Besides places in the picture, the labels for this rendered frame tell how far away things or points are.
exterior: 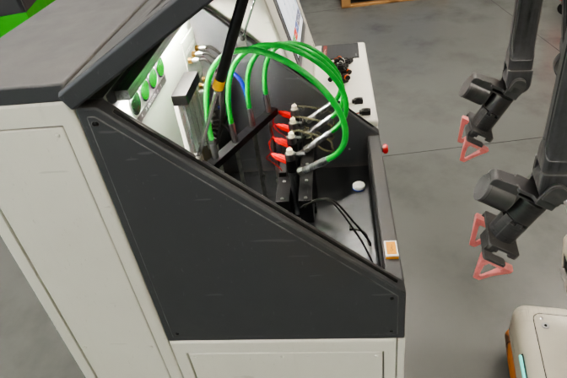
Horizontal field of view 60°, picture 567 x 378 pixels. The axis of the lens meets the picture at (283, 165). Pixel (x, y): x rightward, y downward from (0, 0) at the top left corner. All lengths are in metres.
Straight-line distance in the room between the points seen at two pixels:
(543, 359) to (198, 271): 1.24
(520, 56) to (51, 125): 1.05
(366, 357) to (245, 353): 0.30
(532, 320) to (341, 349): 0.92
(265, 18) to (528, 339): 1.38
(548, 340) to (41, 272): 1.58
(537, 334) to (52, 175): 1.61
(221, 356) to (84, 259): 0.43
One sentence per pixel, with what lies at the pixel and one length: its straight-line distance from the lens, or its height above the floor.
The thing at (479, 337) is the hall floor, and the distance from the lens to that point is 2.28.
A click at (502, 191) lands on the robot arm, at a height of 1.20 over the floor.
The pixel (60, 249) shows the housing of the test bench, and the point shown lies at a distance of 1.18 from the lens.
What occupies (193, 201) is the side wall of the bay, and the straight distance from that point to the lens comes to 0.98.
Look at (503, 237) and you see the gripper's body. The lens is 1.08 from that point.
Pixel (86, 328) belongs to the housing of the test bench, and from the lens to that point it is 1.38.
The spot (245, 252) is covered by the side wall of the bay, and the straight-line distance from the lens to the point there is 1.05.
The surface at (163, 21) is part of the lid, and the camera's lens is 0.79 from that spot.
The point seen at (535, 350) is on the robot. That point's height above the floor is 0.28.
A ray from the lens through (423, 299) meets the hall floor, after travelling 2.37.
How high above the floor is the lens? 1.81
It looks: 34 degrees down
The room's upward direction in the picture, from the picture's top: 8 degrees counter-clockwise
